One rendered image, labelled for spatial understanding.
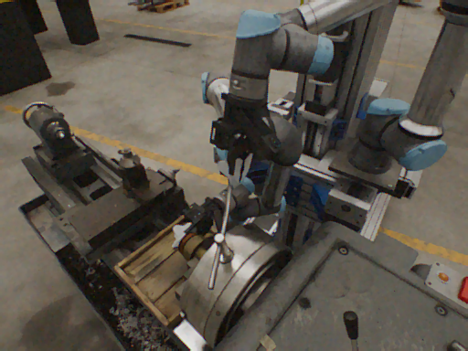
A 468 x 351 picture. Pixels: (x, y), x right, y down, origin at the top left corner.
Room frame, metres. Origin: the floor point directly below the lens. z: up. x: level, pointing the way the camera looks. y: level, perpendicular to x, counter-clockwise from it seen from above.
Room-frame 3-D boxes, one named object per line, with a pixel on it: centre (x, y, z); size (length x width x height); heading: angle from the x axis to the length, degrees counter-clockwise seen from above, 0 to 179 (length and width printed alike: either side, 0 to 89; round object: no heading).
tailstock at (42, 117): (1.18, 0.91, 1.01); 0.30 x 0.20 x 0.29; 49
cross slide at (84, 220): (0.81, 0.46, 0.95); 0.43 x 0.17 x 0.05; 139
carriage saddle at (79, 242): (0.83, 0.50, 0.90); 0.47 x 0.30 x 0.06; 139
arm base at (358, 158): (0.81, -0.47, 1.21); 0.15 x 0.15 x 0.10
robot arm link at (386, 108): (0.80, -0.47, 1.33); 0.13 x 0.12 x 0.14; 13
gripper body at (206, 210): (0.62, 0.11, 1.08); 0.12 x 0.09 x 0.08; 138
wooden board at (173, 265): (0.57, 0.21, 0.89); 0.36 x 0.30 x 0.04; 139
